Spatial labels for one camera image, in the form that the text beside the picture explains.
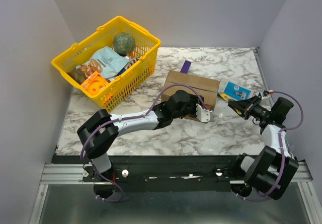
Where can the purple long box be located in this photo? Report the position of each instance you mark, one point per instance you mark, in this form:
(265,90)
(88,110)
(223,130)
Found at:
(185,67)

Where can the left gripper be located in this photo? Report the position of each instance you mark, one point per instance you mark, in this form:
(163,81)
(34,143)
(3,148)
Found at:
(193,99)

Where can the orange toy package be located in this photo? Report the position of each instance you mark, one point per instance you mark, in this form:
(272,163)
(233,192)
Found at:
(94,84)

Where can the brown cardboard express box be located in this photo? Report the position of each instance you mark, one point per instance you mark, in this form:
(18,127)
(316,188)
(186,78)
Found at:
(177,89)

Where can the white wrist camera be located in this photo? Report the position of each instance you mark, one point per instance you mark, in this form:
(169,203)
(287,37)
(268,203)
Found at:
(264,96)
(203,115)

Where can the yellow utility knife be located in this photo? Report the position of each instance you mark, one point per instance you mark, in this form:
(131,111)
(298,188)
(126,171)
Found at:
(229,100)

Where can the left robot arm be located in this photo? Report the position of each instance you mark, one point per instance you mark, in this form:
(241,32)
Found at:
(99,132)

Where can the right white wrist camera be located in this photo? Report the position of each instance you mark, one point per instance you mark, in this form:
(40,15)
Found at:
(264,96)

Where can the blue white product box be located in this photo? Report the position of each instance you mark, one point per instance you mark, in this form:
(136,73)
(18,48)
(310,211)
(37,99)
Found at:
(234,90)

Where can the yellow plastic shopping basket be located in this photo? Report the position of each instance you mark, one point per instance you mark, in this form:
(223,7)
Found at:
(141,63)

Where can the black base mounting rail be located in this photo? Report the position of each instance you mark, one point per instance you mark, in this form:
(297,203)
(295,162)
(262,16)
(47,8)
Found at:
(165,173)

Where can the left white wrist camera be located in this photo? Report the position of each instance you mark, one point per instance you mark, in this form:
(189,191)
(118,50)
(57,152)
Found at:
(203,115)

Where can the light blue snack bag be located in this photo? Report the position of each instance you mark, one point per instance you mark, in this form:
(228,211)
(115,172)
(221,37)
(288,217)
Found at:
(105,61)

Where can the green melon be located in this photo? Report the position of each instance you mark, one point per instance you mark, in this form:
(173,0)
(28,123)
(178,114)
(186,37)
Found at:
(124,43)

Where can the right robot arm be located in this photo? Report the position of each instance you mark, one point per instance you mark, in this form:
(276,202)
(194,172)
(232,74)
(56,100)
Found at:
(272,170)

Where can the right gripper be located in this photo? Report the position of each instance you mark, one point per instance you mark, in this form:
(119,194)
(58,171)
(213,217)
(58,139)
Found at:
(249,110)

